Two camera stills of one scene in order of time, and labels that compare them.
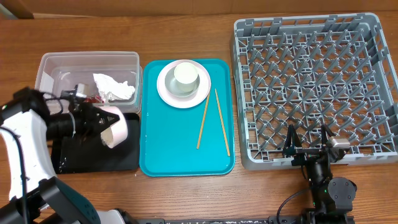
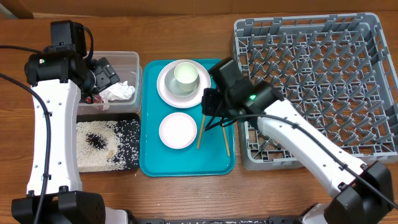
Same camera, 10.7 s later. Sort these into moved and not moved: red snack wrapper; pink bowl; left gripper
Moved: left gripper; pink bowl
Not moved: red snack wrapper
